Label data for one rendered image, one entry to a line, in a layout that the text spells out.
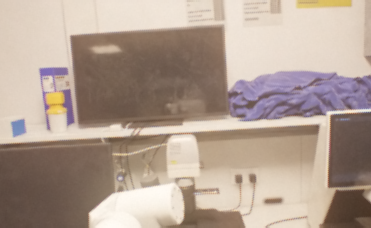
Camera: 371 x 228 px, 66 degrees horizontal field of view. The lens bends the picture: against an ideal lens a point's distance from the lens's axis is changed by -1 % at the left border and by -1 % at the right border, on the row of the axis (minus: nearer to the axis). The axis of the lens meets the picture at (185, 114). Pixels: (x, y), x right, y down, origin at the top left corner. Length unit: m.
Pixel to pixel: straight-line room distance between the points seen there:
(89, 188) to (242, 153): 0.81
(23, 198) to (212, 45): 0.98
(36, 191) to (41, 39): 0.90
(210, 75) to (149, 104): 0.31
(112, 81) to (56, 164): 0.47
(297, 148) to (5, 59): 1.65
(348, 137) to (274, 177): 0.63
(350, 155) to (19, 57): 1.65
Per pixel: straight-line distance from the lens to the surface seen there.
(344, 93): 1.44
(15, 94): 1.87
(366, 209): 1.40
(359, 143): 1.14
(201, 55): 1.35
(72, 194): 1.14
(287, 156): 1.62
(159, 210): 0.47
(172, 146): 0.93
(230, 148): 1.54
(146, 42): 1.37
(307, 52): 1.72
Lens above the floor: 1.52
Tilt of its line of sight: 9 degrees down
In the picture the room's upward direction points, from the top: 4 degrees counter-clockwise
